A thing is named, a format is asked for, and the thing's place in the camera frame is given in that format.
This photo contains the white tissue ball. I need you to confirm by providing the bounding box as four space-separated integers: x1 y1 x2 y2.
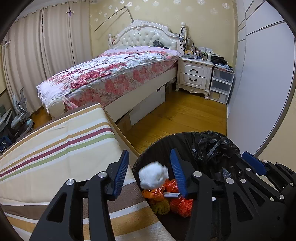
138 162 169 190

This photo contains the orange plastic bag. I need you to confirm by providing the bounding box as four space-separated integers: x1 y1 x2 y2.
142 179 193 217

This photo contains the black trash bin with bag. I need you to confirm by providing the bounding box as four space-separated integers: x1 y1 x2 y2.
132 131 240 240

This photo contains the striped bed sheet mattress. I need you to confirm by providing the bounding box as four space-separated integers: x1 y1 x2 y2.
1 104 172 240

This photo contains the white storage box under bed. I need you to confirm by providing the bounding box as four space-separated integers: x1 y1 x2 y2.
129 85 166 126

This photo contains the white two-drawer nightstand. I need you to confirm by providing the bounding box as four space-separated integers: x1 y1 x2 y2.
176 57 214 99

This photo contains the white plastic drawer unit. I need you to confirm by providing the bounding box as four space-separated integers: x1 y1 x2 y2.
209 65 234 104

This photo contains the floral pink quilt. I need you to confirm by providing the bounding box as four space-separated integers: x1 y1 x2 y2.
36 46 181 110

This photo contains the white tufted headboard bed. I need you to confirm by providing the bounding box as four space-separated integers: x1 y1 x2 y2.
37 20 181 121

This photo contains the grey ergonomic desk chair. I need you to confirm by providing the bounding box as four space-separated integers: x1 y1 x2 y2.
11 88 35 140

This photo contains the grey study desk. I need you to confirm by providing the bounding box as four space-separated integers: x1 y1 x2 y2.
0 108 13 137

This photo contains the beige window curtain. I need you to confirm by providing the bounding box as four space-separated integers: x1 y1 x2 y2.
1 1 92 113

